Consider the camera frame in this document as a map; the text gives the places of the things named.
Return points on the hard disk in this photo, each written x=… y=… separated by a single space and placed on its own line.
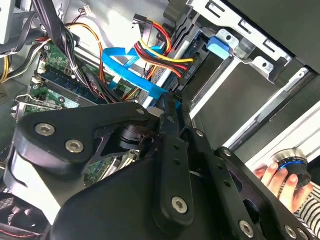
x=217 y=47

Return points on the person's bare hand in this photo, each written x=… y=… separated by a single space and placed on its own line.
x=277 y=180

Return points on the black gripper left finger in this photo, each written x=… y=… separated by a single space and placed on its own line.
x=57 y=135

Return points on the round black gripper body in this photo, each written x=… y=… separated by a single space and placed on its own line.
x=112 y=205

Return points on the round black blue-ringed tool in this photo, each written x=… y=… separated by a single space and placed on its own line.
x=295 y=165

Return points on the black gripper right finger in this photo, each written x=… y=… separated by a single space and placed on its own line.
x=220 y=175

